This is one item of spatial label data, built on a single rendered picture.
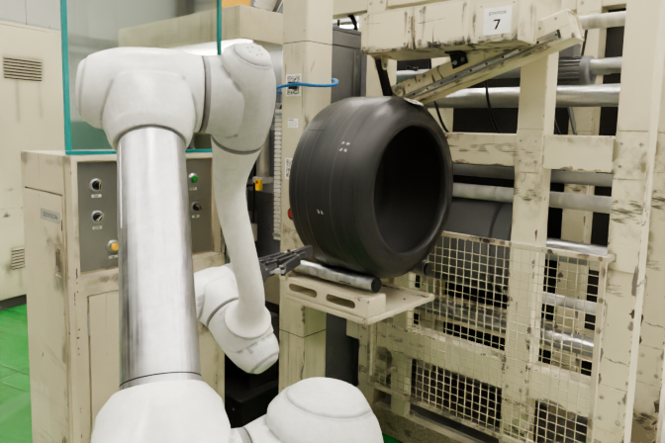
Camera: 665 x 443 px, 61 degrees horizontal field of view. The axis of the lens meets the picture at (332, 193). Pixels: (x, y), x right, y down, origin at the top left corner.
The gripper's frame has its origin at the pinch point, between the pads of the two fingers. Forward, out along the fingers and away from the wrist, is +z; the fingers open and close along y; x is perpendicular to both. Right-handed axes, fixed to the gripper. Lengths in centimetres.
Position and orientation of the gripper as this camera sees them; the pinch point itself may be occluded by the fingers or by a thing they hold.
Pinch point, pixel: (302, 253)
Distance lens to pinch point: 159.6
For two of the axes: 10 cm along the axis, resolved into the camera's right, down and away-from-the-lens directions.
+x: 0.7, 9.7, 2.2
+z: 6.7, -2.1, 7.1
